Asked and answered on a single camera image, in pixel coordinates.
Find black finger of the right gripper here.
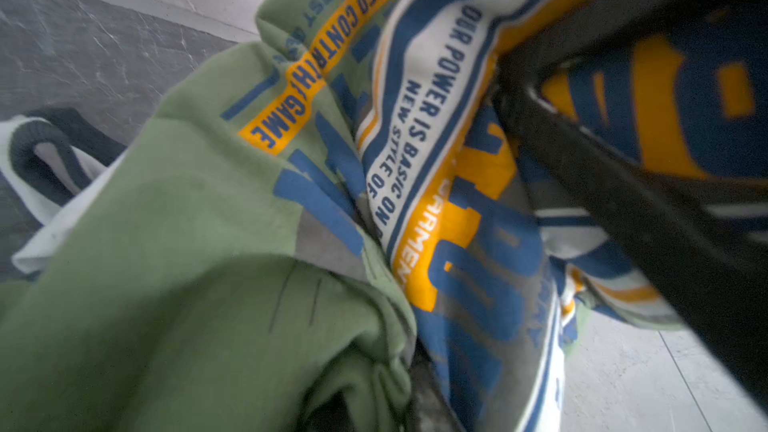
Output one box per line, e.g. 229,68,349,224
494,0,767,407

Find white tank top navy trim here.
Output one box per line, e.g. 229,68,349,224
1,107,126,277

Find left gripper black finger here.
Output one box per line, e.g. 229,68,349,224
407,365,463,432

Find green tank top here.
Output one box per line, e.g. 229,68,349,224
0,0,768,432

